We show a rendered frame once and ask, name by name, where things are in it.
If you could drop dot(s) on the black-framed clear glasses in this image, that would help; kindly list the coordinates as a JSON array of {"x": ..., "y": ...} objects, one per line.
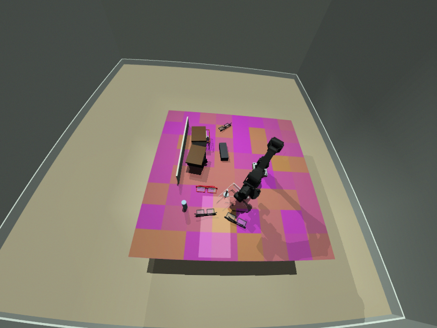
[{"x": 239, "y": 222}]

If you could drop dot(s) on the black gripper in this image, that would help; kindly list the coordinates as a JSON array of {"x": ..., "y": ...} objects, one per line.
[{"x": 237, "y": 197}]

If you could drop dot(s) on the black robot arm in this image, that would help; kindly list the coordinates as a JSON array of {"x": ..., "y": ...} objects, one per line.
[{"x": 274, "y": 146}]

